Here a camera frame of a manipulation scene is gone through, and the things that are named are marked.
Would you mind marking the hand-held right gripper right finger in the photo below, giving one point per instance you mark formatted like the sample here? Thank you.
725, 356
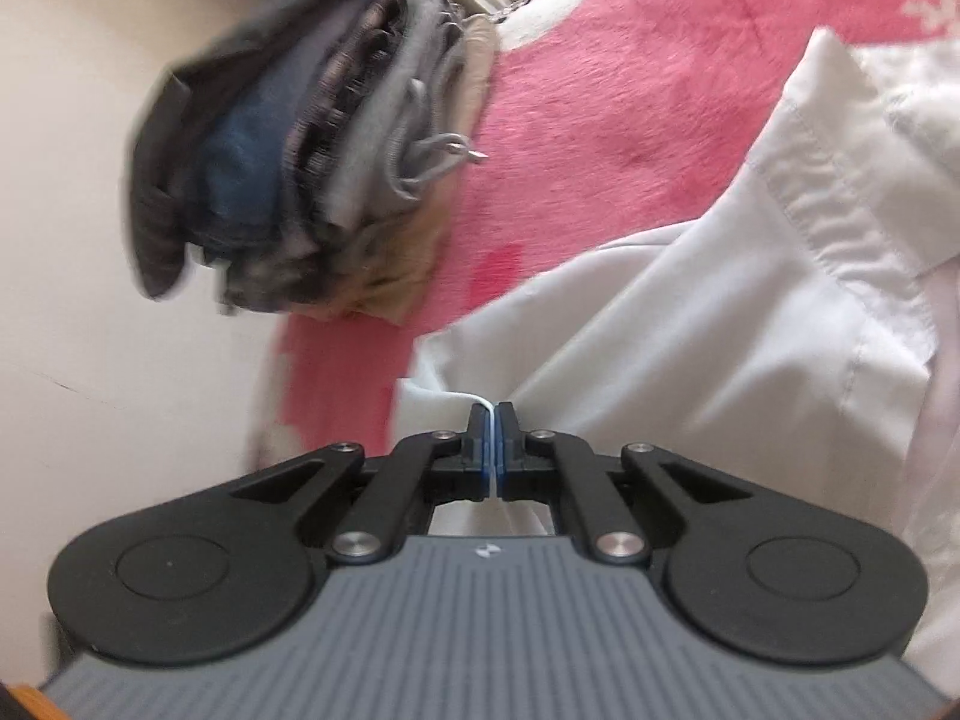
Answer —
507, 457

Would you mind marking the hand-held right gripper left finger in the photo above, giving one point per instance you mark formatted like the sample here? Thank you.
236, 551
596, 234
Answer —
478, 457

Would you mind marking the white shirt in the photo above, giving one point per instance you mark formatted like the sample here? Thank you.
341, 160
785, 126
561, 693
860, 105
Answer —
675, 315

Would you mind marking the stack of folded clothes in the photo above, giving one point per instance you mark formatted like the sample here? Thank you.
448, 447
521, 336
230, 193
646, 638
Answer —
247, 150

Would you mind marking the red floral blanket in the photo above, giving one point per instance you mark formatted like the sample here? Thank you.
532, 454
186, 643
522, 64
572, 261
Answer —
600, 90

